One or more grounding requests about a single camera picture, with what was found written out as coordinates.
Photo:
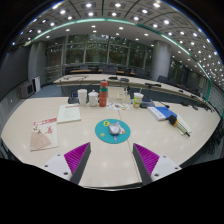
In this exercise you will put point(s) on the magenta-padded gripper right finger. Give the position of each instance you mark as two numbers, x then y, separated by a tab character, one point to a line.
146	158

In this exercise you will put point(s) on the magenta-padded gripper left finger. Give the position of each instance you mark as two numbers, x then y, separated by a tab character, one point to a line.
76	156

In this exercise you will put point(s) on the silver computer mouse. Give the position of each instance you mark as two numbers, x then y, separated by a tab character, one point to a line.
115	128

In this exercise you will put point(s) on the round teal cartoon mouse pad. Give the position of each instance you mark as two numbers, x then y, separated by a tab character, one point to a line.
103	135

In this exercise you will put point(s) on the red and white fan booklet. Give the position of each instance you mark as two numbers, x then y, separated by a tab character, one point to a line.
43	133

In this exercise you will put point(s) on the white paper booklet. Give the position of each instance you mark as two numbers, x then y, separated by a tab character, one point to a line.
69	113

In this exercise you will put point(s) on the blue and white book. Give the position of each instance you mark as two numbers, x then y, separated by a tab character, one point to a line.
162	112

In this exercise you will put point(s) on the dark conference microphone unit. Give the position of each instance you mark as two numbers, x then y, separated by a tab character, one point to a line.
147	103
73	99

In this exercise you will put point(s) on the green-printed paper cup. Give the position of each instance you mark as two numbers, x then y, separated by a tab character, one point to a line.
138	100

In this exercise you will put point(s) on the colourful sticker sheet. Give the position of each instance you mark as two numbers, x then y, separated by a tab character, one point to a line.
118	106

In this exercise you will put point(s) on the stack of white paper cups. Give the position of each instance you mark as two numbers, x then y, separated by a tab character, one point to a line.
82	97

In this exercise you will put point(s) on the white lidded mug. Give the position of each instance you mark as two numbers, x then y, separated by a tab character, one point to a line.
93	99

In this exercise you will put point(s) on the red drink bottle green band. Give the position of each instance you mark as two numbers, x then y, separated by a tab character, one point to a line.
103	95

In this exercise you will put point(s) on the long curved conference table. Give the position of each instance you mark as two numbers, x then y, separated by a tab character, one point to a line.
100	78

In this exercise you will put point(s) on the white standing appliance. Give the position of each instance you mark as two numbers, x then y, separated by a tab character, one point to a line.
36	84

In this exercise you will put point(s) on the grey box monitor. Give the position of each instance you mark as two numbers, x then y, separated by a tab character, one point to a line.
26	90

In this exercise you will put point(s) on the black office chairs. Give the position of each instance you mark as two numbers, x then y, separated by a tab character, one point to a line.
108	70

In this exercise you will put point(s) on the round ceiling lights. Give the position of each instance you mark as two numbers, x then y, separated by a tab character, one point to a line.
88	5

